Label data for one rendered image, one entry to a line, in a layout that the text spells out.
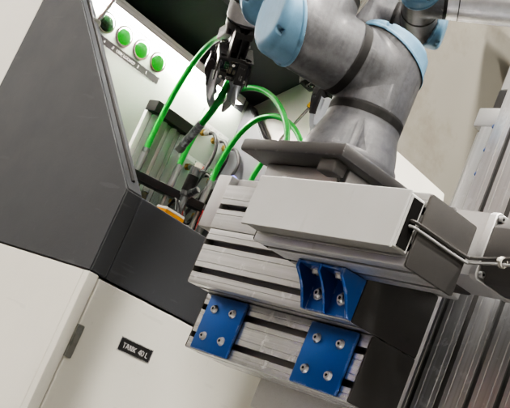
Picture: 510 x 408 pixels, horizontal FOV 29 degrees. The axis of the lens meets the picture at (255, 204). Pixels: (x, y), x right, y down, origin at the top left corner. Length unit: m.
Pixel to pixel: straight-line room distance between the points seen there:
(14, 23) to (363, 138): 1.17
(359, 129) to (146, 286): 0.59
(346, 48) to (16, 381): 0.82
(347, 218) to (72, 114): 0.98
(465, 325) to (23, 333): 0.81
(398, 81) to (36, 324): 0.77
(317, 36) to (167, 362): 0.76
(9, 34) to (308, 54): 1.09
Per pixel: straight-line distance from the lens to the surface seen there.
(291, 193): 1.23
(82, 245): 1.80
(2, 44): 2.37
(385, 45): 1.48
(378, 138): 1.43
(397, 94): 1.47
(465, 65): 5.45
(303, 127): 2.59
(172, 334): 1.90
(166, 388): 1.93
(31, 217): 1.95
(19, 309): 1.86
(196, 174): 2.20
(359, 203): 1.14
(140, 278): 1.82
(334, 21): 1.44
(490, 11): 1.98
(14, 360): 1.82
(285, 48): 1.42
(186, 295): 1.90
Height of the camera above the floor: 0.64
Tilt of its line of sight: 12 degrees up
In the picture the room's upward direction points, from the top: 23 degrees clockwise
